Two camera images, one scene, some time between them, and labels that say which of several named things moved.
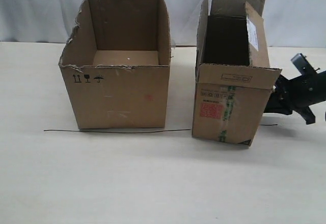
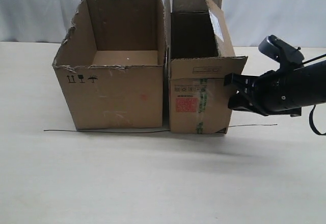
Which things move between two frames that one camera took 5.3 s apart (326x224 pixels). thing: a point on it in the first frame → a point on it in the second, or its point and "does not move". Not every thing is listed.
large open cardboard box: x=116 y=61 does not move
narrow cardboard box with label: x=233 y=79 → x=199 y=54
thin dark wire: x=132 y=132 does not move
